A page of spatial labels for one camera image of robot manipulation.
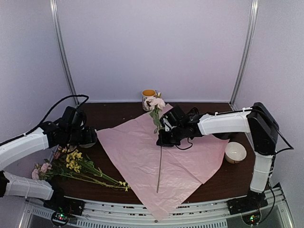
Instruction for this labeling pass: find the left aluminium frame post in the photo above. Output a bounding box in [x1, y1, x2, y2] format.
[49, 0, 76, 95]

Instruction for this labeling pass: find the white round bowl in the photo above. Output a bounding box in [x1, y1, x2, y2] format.
[225, 142, 247, 164]

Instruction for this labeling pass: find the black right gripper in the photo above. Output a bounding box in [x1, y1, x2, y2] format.
[157, 124, 186, 146]

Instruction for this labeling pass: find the pink rose stem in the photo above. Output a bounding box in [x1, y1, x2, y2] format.
[143, 92, 166, 193]

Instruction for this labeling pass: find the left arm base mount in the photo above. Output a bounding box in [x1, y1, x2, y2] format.
[42, 198, 85, 227]

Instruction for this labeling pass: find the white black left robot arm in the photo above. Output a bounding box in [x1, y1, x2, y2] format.
[0, 106, 97, 211]

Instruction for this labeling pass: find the front aluminium rail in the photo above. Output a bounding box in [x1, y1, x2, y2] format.
[22, 187, 295, 228]

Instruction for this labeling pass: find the aluminium frame post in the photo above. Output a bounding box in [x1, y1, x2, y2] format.
[49, 0, 76, 95]
[229, 0, 259, 109]

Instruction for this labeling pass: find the white scalloped bowl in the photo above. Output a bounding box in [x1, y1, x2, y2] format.
[79, 142, 96, 148]

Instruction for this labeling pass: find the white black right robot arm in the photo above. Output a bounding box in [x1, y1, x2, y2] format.
[156, 102, 279, 210]

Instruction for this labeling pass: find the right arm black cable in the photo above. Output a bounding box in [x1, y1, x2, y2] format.
[273, 128, 295, 152]

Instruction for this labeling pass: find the floral ceramic mug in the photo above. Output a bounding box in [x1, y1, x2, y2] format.
[142, 89, 157, 111]

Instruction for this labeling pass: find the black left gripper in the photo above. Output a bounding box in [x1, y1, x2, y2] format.
[66, 125, 97, 145]

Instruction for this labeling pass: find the fake flower bunch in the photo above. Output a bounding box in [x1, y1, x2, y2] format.
[31, 146, 131, 192]

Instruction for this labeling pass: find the right aluminium frame post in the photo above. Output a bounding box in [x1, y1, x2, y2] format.
[229, 0, 259, 109]

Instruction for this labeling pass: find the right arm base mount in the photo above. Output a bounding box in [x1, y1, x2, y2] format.
[227, 196, 268, 226]

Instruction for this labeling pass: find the black printed ribbon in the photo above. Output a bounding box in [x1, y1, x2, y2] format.
[186, 107, 202, 122]

